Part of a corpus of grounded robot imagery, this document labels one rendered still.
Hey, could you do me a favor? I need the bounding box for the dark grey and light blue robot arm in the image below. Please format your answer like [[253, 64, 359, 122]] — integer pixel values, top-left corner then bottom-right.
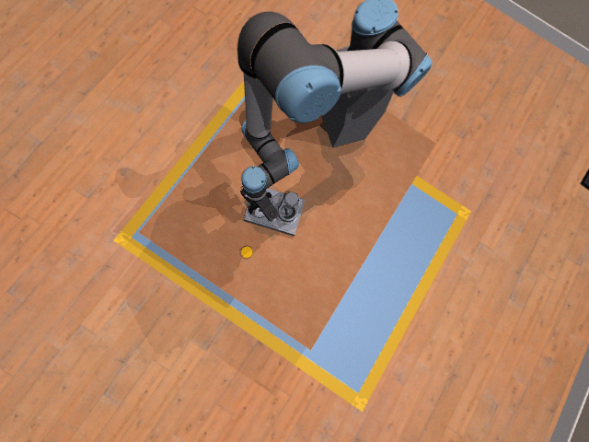
[[237, 0, 433, 222]]

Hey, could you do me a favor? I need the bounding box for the yellow short cylinder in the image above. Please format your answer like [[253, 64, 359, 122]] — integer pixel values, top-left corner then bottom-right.
[[241, 247, 253, 258]]

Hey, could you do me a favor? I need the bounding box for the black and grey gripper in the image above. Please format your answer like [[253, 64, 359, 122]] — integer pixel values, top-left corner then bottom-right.
[[240, 189, 271, 215]]

